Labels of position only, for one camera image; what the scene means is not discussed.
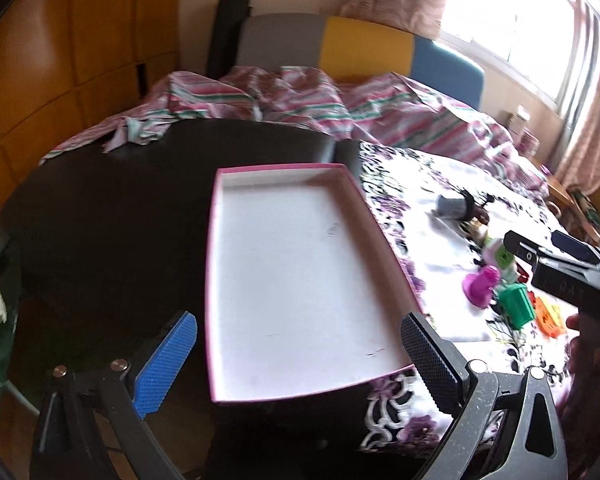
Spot green plastic flanged part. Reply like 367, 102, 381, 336
496, 283, 535, 330

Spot orange plastic clip part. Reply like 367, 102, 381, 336
533, 296, 566, 338

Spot magenta plastic toy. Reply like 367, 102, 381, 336
462, 266, 501, 309

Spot black grey cylindrical jar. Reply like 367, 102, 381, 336
432, 190, 476, 221

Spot white green air freshener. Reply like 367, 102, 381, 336
481, 237, 518, 283

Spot person's right hand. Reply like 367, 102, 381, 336
566, 313, 600, 422

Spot white floral embroidered tablecloth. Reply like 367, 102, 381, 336
358, 142, 574, 456

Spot white boxes on sill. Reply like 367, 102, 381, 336
507, 105, 540, 157

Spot pink white shallow box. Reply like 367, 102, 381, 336
204, 164, 419, 403

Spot pink green striped sheet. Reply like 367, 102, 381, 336
43, 66, 548, 200

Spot black rolled mat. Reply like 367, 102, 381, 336
204, 0, 252, 79

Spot wooden wall cabinet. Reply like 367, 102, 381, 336
0, 0, 180, 210

